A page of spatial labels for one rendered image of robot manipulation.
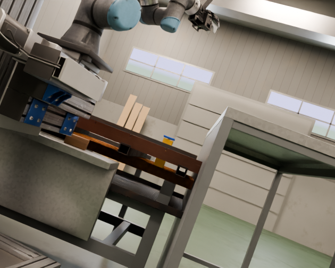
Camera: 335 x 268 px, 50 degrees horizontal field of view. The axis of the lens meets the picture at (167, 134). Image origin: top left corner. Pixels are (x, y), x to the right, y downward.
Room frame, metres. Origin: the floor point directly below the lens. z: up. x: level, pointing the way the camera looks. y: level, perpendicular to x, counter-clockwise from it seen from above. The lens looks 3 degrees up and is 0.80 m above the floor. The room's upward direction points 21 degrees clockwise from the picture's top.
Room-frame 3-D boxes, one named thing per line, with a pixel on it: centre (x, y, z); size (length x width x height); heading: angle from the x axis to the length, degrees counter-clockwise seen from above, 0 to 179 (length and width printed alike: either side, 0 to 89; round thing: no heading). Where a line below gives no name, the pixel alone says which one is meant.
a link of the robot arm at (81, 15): (1.35, 0.42, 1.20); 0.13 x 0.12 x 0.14; 50
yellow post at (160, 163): (1.89, -0.02, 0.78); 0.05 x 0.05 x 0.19; 86
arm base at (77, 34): (1.35, 0.43, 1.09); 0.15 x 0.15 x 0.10
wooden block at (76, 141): (1.66, 0.37, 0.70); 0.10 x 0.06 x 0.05; 96
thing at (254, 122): (1.97, -0.52, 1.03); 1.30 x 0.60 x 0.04; 176
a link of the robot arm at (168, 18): (1.48, 0.17, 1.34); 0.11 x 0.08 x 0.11; 50
